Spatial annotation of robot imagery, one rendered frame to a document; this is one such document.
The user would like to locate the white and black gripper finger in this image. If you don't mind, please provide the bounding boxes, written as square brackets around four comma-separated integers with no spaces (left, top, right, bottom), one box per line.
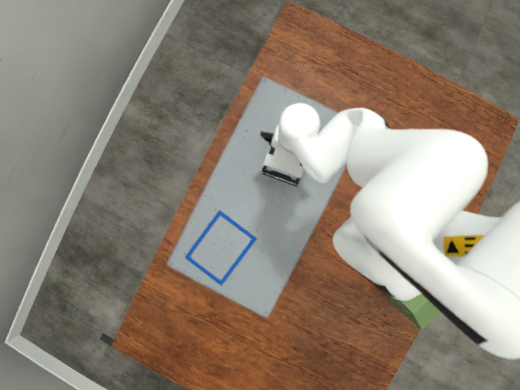
[260,131,274,150]

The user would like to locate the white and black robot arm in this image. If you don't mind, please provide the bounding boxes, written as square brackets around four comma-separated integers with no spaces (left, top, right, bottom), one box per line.
[263,103,520,360]

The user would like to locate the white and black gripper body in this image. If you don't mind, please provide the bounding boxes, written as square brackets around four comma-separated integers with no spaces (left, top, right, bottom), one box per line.
[271,125,279,148]

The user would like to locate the blue tape outline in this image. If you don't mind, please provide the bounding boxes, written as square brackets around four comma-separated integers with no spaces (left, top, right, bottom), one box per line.
[185,211,257,286]

